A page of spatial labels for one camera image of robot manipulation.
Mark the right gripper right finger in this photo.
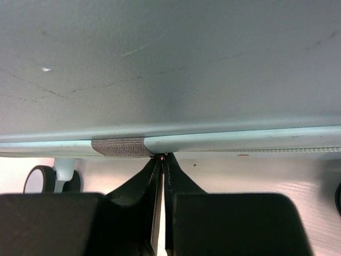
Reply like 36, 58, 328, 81
163, 153, 313, 255

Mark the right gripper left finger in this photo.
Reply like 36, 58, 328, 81
1, 158, 162, 255

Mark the light blue hardshell suitcase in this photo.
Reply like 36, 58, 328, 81
0, 0, 341, 214

